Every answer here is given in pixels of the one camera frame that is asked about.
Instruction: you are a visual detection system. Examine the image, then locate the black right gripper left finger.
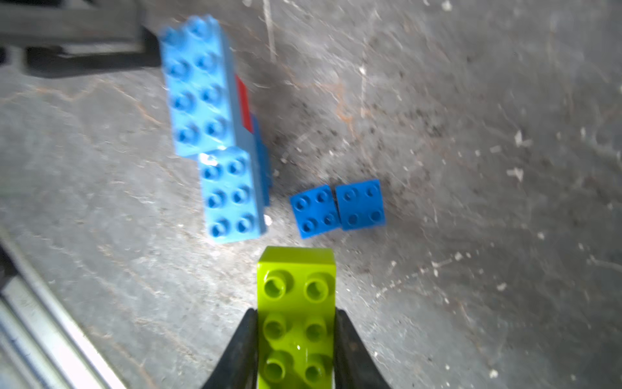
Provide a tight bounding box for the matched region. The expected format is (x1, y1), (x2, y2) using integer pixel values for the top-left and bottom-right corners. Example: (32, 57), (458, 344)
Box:
(202, 308), (259, 389)

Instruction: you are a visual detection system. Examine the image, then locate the blue long lego brick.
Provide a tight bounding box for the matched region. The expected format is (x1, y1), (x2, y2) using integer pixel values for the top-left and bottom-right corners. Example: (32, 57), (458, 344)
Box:
(198, 147), (267, 244)

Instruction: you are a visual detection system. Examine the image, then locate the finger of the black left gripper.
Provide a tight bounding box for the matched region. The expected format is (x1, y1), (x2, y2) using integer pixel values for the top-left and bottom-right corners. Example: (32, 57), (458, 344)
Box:
(1, 1), (161, 78)

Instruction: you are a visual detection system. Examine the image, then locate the light blue lego brick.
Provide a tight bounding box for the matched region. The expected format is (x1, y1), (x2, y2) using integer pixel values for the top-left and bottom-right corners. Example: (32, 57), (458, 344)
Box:
(251, 113), (272, 207)

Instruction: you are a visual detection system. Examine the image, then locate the small blue lego brick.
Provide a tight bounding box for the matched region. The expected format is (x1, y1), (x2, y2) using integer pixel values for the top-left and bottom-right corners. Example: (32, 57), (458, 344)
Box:
(335, 179), (386, 231)
(290, 185), (341, 239)

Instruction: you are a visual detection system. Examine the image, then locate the green lego brick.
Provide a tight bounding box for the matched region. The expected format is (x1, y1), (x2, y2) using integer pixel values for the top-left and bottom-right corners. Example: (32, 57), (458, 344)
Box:
(257, 246), (336, 388)

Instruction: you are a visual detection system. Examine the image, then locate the red lego brick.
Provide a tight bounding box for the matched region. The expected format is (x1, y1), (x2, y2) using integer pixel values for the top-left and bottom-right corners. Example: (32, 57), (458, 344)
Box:
(236, 76), (254, 134)

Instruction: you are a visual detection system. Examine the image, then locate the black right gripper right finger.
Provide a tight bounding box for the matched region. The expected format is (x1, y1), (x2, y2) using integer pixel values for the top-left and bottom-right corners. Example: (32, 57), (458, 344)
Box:
(334, 309), (390, 389)

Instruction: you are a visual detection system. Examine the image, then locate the metal base rail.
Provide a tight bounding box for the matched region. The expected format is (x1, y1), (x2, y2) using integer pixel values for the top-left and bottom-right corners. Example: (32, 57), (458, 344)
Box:
(1, 230), (127, 388)

